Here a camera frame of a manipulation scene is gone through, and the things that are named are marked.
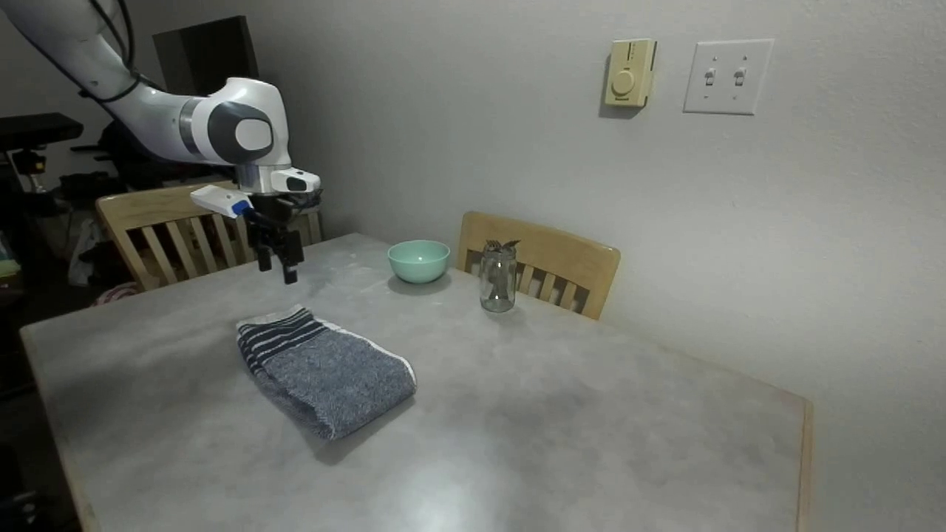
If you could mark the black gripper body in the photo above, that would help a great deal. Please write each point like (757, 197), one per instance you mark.
(277, 220)

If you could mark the blue grey striped towel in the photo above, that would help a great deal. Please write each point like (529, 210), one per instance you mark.
(327, 380)

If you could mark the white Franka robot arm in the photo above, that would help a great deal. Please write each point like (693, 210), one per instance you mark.
(195, 123)

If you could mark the small beige cabinet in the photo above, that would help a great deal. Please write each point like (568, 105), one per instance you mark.
(308, 228)

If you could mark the wooden slat-back chair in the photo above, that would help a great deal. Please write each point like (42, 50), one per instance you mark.
(157, 209)

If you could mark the teal ceramic bowl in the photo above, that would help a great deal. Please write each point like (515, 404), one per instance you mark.
(417, 262)

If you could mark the black upright panel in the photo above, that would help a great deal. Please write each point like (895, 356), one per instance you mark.
(207, 55)

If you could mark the clear glass jar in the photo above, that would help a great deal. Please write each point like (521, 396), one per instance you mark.
(498, 287)

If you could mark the black padded armrest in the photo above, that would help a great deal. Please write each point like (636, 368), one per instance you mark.
(33, 127)

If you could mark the wooden chair with cutout back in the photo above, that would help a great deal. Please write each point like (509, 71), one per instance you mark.
(571, 259)

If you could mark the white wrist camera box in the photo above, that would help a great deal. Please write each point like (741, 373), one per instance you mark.
(223, 203)

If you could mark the beige wall thermostat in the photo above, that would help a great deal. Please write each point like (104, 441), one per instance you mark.
(627, 74)

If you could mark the white double light switch plate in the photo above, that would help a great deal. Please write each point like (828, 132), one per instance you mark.
(727, 77)

